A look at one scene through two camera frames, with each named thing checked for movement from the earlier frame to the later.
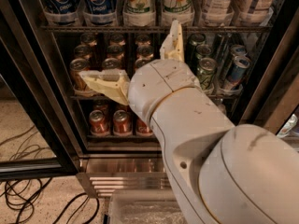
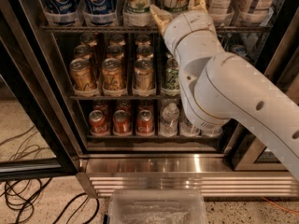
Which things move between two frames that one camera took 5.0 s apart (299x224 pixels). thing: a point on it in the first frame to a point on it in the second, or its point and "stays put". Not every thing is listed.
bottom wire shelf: (123, 137) stays put
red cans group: (98, 123) stays put
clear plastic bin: (144, 206) stays put
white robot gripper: (160, 83) to (186, 25)
